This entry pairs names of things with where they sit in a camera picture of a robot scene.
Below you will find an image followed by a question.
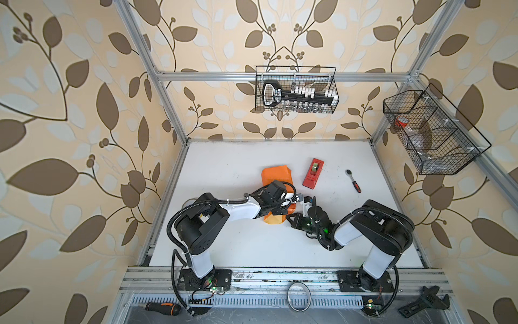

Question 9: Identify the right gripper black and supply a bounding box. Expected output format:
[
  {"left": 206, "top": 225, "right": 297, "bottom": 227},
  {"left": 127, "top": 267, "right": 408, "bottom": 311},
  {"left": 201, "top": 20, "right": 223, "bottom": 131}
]
[{"left": 285, "top": 212, "right": 322, "bottom": 238}]

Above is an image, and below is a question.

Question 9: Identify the yellow orange wrapping paper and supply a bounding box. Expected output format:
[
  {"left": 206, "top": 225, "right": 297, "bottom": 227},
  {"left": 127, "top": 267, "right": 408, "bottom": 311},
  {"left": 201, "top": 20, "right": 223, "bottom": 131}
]
[{"left": 261, "top": 166, "right": 296, "bottom": 225}]

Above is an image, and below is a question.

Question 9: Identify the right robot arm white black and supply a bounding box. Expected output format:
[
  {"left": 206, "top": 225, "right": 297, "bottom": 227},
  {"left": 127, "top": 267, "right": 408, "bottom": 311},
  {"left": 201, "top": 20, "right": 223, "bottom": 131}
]
[{"left": 286, "top": 197, "right": 415, "bottom": 291}]

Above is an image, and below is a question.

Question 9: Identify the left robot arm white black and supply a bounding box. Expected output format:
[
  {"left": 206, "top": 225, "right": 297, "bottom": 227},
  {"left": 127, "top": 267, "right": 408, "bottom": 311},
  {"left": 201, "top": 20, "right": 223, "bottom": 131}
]
[{"left": 166, "top": 180, "right": 303, "bottom": 280}]

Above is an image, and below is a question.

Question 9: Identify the red tape dispenser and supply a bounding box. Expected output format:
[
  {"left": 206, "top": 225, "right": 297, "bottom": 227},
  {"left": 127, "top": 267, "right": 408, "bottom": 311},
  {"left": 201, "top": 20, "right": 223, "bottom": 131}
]
[{"left": 302, "top": 159, "right": 325, "bottom": 190}]

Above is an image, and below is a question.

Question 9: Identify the black adjustable wrench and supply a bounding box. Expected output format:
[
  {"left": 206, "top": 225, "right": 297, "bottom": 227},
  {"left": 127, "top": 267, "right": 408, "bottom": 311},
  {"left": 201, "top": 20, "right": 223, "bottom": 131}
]
[{"left": 398, "top": 286, "right": 450, "bottom": 318}]

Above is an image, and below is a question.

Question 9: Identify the orange black screwdriver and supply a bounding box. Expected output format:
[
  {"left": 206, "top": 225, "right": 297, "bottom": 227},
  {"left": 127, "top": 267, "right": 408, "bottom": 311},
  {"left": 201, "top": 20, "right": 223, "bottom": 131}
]
[{"left": 144, "top": 302, "right": 182, "bottom": 316}]

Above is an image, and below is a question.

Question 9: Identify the ratchet wrench red handle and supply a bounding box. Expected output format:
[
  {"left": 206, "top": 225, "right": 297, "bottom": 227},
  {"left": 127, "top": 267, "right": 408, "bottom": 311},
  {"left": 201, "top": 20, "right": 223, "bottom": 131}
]
[{"left": 345, "top": 170, "right": 362, "bottom": 193}]

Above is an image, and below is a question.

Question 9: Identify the metal ring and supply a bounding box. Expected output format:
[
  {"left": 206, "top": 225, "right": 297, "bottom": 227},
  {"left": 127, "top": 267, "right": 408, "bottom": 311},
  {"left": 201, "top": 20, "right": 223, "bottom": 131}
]
[{"left": 287, "top": 281, "right": 312, "bottom": 313}]

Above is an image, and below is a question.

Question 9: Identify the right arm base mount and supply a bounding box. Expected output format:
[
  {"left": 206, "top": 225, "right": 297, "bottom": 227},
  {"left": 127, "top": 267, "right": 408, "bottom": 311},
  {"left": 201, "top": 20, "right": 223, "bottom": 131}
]
[{"left": 337, "top": 270, "right": 395, "bottom": 293}]

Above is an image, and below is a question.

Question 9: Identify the socket set black rail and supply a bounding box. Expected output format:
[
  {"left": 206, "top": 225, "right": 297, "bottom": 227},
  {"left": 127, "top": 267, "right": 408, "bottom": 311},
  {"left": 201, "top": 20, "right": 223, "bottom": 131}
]
[{"left": 259, "top": 80, "right": 339, "bottom": 107}]

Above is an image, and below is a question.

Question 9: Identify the black wire basket back wall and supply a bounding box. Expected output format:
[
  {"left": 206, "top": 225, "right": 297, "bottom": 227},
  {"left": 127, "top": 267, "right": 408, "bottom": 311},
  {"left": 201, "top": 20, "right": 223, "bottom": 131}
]
[{"left": 255, "top": 65, "right": 339, "bottom": 114}]

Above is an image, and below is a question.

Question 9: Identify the black wire basket wall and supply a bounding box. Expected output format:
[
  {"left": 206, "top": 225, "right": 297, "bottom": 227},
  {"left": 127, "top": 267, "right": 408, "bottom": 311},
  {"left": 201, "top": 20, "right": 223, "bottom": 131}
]
[
  {"left": 255, "top": 65, "right": 339, "bottom": 114},
  {"left": 383, "top": 84, "right": 491, "bottom": 176}
]

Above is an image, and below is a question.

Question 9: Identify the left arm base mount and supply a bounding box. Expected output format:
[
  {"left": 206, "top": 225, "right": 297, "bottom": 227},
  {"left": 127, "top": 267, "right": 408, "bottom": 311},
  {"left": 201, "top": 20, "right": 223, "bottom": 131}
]
[{"left": 178, "top": 269, "right": 232, "bottom": 293}]

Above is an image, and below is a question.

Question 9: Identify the black wire basket right wall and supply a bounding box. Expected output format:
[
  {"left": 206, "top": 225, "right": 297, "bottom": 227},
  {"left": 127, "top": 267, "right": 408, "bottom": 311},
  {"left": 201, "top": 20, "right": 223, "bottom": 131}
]
[{"left": 383, "top": 84, "right": 491, "bottom": 176}]

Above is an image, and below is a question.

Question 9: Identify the aluminium front rail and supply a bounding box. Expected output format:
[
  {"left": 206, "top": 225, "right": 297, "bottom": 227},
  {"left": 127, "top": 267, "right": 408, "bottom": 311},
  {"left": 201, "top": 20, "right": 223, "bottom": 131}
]
[{"left": 118, "top": 268, "right": 454, "bottom": 311}]

